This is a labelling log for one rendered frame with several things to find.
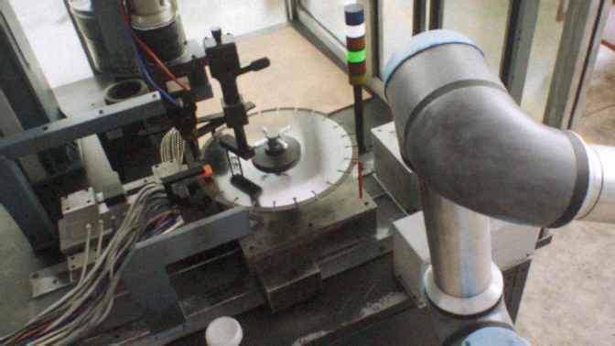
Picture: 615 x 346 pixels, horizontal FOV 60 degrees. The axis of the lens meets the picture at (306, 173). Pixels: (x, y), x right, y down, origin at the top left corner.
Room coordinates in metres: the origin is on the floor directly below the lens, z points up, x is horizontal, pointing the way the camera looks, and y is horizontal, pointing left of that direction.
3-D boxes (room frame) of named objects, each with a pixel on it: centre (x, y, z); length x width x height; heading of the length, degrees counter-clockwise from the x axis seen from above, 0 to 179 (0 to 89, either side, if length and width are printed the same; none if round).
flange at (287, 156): (0.92, 0.06, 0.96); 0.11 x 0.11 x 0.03
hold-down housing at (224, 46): (0.87, 0.12, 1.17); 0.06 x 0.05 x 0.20; 99
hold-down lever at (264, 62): (0.86, 0.08, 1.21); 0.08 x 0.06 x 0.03; 108
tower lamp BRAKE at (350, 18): (1.14, -0.16, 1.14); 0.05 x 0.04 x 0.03; 18
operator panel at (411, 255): (0.71, -0.30, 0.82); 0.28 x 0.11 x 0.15; 108
